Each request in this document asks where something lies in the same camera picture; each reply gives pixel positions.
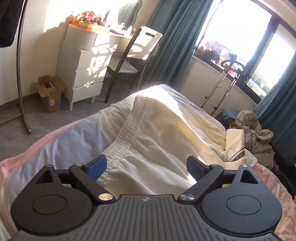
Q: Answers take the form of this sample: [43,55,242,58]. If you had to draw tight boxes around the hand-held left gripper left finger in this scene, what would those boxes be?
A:
[35,155,116,205]

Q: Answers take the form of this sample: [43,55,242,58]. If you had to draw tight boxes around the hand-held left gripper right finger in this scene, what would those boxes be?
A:
[177,156,260,205]

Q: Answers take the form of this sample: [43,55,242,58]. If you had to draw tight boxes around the cream pants with elastic waistband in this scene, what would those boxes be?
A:
[96,95,228,196]

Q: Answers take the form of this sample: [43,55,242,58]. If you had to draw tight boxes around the pile of grey clothes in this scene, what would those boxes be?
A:
[234,110,276,170]

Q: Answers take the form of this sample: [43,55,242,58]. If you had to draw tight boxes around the metal clothes rack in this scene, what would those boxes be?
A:
[16,0,32,135]

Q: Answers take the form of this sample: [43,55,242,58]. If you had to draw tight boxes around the bed with pastel sheet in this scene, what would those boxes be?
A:
[0,83,296,241]

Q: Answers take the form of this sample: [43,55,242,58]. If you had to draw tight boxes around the white folded garment with label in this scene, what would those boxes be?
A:
[222,128,258,168]

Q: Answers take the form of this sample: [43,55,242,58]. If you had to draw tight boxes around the teal cloth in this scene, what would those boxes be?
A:
[221,108,239,121]

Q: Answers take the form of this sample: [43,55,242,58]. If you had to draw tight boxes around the cardboard box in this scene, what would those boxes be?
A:
[33,75,66,113]

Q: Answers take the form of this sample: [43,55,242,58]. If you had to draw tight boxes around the white drawer cabinet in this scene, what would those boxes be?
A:
[56,39,114,111]

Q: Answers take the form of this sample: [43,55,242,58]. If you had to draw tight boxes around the garment steamer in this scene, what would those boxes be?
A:
[198,53,250,117]

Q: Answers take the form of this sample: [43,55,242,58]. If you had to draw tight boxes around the dark chair with white back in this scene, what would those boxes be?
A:
[104,26,163,104]

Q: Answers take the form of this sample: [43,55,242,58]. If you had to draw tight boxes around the teal curtain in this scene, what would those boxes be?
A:
[253,67,296,145]
[136,0,221,91]

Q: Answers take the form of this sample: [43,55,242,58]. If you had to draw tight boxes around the dried potted plants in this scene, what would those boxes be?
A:
[195,45,223,62]

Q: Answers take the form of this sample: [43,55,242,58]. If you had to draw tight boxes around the white wicker basket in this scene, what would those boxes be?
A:
[65,24,99,50]

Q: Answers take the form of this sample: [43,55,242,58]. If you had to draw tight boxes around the orange box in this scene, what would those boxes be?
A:
[69,21,111,32]

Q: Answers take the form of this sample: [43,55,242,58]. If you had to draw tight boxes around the dark framed window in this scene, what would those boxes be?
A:
[194,0,296,103]

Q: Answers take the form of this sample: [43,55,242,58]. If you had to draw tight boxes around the red flower decoration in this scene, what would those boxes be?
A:
[77,10,112,26]

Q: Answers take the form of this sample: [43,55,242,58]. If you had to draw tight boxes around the dark green hanging garment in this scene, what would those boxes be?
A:
[116,0,143,30]

